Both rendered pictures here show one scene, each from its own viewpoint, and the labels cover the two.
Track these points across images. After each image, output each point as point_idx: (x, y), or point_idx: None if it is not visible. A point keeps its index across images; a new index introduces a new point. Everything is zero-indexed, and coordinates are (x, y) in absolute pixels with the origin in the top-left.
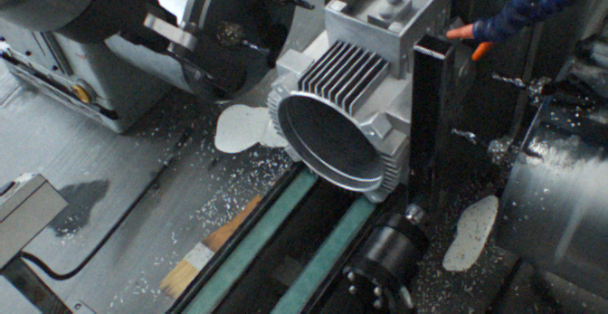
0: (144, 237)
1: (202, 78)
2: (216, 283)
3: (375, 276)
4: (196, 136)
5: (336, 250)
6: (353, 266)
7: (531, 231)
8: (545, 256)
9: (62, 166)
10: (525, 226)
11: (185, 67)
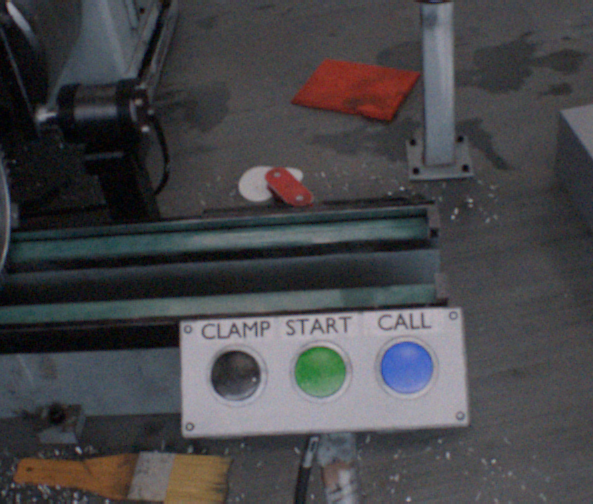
0: None
1: (9, 14)
2: (191, 309)
3: (132, 78)
4: None
5: (90, 243)
6: (129, 95)
7: (44, 25)
8: (57, 40)
9: None
10: (42, 26)
11: None
